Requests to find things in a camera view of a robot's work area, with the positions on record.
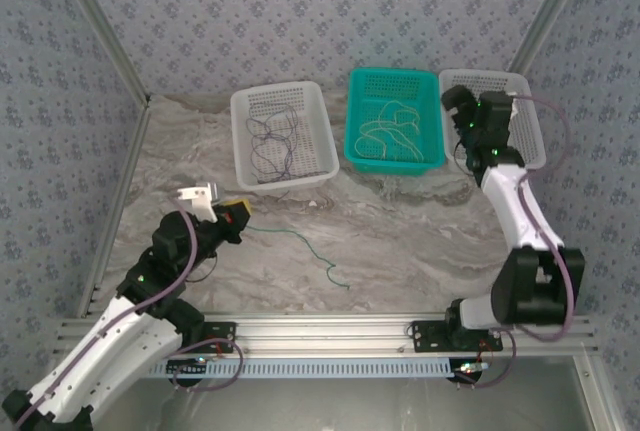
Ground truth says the aluminium frame cross rail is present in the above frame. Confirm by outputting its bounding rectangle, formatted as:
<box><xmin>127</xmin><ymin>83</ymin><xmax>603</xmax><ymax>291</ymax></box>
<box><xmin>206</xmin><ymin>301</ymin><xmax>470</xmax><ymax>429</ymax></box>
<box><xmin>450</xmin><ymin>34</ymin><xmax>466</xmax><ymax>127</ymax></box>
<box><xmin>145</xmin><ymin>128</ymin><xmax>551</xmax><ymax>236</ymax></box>
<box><xmin>54</xmin><ymin>313</ymin><xmax>599</xmax><ymax>358</ymax></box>

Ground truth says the white perforated plastic basket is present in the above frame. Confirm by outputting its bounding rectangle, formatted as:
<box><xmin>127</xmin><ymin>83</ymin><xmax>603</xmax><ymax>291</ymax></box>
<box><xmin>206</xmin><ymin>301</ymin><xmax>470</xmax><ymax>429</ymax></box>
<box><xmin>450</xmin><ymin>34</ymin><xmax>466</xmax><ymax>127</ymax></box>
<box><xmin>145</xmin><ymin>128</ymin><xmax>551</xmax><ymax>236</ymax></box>
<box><xmin>229</xmin><ymin>81</ymin><xmax>340</xmax><ymax>192</ymax></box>
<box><xmin>438</xmin><ymin>68</ymin><xmax>547</xmax><ymax>173</ymax></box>

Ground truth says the black controller board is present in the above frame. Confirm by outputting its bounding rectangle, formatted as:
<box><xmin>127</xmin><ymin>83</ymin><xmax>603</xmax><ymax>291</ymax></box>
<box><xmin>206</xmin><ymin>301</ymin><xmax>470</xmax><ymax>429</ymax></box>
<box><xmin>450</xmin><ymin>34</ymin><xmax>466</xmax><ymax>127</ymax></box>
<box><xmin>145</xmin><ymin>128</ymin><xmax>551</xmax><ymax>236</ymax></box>
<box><xmin>166</xmin><ymin>358</ymin><xmax>209</xmax><ymax>387</ymax></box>
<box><xmin>452</xmin><ymin>360</ymin><xmax>490</xmax><ymax>386</ymax></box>

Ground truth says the mauve base cable loop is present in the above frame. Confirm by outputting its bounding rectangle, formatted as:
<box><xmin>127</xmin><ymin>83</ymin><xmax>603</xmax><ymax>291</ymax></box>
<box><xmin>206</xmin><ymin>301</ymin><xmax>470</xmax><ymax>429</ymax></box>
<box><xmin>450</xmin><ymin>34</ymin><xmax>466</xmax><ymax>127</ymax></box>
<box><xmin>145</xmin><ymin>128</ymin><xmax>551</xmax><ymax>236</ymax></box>
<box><xmin>469</xmin><ymin>328</ymin><xmax>517</xmax><ymax>390</ymax></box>
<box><xmin>169</xmin><ymin>338</ymin><xmax>246</xmax><ymax>392</ymax></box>

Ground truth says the teal perforated plastic basket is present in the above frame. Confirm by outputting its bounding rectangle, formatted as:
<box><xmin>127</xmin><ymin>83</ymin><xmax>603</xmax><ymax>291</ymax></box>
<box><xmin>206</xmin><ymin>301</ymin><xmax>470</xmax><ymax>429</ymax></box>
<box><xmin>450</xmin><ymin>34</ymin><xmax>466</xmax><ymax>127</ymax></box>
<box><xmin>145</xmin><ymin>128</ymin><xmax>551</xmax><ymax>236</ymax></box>
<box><xmin>344</xmin><ymin>67</ymin><xmax>446</xmax><ymax>178</ymax></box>

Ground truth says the aluminium frame leg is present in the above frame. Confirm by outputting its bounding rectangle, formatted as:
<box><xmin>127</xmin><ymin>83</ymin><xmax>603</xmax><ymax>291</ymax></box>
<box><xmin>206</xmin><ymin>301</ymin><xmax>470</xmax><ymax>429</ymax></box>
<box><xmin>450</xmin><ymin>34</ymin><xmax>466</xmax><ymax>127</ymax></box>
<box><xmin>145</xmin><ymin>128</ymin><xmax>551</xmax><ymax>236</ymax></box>
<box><xmin>573</xmin><ymin>354</ymin><xmax>619</xmax><ymax>431</ymax></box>

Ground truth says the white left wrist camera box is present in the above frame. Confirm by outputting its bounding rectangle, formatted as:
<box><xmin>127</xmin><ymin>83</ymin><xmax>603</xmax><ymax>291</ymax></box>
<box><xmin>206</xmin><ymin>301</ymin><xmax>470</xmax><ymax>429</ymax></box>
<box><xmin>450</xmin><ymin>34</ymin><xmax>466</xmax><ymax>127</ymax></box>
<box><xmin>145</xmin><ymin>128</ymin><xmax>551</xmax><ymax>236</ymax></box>
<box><xmin>175</xmin><ymin>181</ymin><xmax>221</xmax><ymax>225</ymax></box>

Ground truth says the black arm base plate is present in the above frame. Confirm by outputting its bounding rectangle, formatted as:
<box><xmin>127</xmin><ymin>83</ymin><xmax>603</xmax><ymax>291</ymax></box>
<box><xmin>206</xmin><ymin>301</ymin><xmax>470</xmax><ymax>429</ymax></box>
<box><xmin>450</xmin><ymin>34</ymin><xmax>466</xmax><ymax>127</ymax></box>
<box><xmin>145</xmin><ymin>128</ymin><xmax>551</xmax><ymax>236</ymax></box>
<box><xmin>410</xmin><ymin>319</ymin><xmax>504</xmax><ymax>355</ymax></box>
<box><xmin>197</xmin><ymin>320</ymin><xmax>239</xmax><ymax>356</ymax></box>

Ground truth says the thin yellow wire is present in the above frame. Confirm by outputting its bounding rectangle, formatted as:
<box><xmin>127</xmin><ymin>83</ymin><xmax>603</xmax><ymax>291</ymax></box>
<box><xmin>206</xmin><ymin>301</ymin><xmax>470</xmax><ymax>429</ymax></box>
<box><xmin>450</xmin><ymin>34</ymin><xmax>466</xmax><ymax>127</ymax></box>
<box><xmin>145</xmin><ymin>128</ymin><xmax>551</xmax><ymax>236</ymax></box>
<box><xmin>377</xmin><ymin>98</ymin><xmax>421</xmax><ymax>132</ymax></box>
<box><xmin>353</xmin><ymin>120</ymin><xmax>426</xmax><ymax>162</ymax></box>

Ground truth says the mauve left arm cable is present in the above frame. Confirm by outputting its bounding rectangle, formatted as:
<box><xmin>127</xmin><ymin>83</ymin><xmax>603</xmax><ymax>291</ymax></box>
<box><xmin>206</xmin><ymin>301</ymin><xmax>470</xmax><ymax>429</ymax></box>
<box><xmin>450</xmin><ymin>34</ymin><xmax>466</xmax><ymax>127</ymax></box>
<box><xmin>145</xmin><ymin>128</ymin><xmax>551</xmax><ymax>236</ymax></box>
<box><xmin>12</xmin><ymin>208</ymin><xmax>199</xmax><ymax>430</ymax></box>

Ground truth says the white slotted cable duct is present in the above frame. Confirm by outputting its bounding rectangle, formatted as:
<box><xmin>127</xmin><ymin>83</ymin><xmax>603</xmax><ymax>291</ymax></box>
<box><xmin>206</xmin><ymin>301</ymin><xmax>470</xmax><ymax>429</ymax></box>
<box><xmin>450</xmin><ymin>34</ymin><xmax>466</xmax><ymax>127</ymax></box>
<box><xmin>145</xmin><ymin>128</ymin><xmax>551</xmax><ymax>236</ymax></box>
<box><xmin>149</xmin><ymin>358</ymin><xmax>489</xmax><ymax>381</ymax></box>

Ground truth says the aluminium corner post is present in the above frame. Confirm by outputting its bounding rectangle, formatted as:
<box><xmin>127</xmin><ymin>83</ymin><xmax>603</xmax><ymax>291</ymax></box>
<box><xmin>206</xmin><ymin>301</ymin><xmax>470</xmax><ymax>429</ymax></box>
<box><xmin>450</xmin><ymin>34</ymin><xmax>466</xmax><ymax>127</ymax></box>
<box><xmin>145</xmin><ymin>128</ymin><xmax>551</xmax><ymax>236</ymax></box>
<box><xmin>505</xmin><ymin>0</ymin><xmax>597</xmax><ymax>75</ymax></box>
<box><xmin>48</xmin><ymin>0</ymin><xmax>152</xmax><ymax>107</ymax></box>

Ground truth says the thin green wire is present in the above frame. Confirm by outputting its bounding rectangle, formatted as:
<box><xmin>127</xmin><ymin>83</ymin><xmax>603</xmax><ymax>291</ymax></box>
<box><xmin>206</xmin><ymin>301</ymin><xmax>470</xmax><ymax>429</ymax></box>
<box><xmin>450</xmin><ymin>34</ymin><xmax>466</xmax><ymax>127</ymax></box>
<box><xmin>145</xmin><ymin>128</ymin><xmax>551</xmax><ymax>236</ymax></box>
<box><xmin>247</xmin><ymin>224</ymin><xmax>351</xmax><ymax>292</ymax></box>

